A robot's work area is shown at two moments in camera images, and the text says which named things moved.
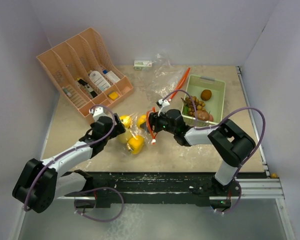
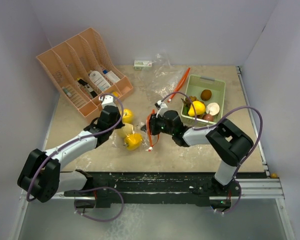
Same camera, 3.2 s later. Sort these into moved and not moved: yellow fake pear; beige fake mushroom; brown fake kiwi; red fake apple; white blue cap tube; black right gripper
Moved: yellow fake pear; beige fake mushroom
Not moved: brown fake kiwi; white blue cap tube; red fake apple; black right gripper
